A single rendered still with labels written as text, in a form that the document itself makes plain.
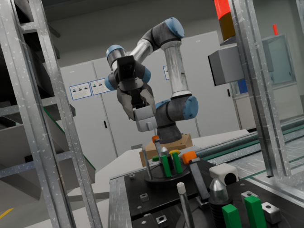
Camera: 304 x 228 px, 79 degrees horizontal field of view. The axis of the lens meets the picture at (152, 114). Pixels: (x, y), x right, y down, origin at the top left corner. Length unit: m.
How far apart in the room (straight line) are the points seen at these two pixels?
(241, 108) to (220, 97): 0.87
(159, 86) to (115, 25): 5.67
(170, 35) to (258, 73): 0.67
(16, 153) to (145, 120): 0.28
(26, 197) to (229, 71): 0.57
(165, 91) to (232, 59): 3.10
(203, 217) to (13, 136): 0.36
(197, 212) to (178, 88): 0.74
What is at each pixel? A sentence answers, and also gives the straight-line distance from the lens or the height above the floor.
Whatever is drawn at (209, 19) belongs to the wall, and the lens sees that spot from 9.29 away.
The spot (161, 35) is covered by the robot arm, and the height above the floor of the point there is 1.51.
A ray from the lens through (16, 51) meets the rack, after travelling 0.29.
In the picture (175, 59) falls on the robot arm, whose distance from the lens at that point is 1.00.
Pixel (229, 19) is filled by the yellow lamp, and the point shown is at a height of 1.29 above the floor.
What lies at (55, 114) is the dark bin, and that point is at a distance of 0.53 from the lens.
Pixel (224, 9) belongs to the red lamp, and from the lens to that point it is 0.46.
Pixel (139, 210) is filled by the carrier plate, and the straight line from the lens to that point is 0.41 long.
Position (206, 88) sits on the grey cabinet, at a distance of 3.68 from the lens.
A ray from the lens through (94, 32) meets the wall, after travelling 8.84.
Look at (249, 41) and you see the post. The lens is 0.42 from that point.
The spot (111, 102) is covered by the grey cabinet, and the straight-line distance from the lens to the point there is 3.52.
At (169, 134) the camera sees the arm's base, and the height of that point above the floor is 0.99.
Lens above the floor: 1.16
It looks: 2 degrees down
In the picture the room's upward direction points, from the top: 14 degrees counter-clockwise
